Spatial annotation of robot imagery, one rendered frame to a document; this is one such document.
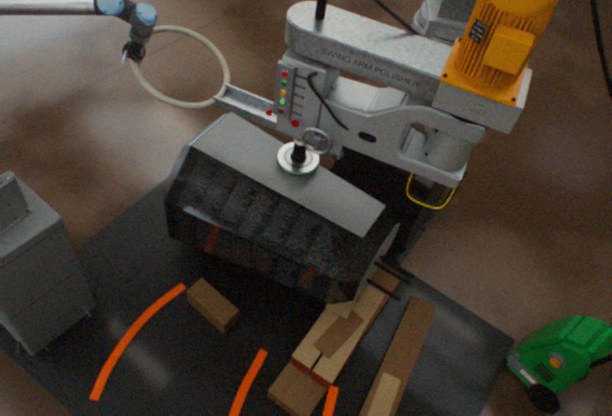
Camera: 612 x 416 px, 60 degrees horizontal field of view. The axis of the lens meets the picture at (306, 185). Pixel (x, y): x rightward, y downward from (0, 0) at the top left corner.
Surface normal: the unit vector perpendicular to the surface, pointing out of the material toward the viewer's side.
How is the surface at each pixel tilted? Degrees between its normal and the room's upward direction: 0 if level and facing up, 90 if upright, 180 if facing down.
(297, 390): 0
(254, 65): 0
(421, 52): 0
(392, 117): 90
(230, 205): 45
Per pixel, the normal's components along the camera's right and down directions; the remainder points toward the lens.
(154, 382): 0.11, -0.63
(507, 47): -0.39, 0.68
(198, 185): -0.27, 0.00
